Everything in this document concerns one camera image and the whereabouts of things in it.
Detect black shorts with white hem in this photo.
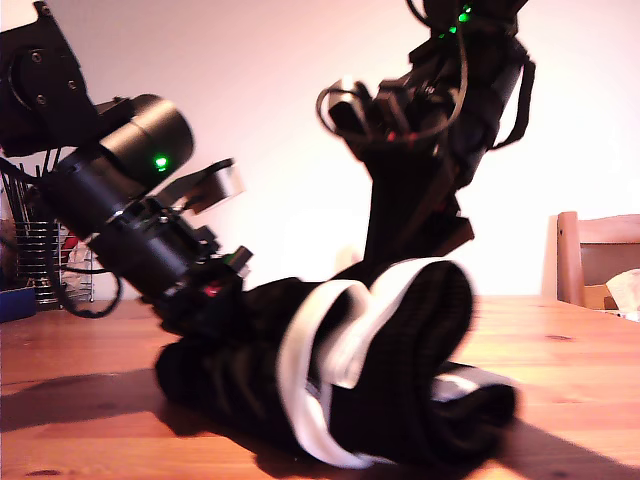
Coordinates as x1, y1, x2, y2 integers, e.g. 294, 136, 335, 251
154, 257, 521, 471

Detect blue box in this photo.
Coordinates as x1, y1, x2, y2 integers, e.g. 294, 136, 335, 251
0, 288, 36, 325

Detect white tissue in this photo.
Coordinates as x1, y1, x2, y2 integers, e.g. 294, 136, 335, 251
603, 268, 640, 314

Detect tan cardboard box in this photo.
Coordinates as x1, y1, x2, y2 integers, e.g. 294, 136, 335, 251
581, 283, 617, 311

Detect metal wire utensil holder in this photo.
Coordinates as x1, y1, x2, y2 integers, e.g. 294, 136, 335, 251
12, 222, 95, 307

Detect black camera cable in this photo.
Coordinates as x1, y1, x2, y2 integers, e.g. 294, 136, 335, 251
315, 79, 381, 140

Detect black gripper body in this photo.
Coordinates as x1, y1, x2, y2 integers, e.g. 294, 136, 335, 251
378, 73, 475, 252
91, 198, 255, 330

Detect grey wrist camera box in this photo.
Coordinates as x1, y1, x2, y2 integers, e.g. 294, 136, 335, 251
159, 158, 247, 214
324, 74, 401, 137

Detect wooden chair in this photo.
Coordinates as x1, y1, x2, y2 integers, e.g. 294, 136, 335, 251
554, 211, 640, 311

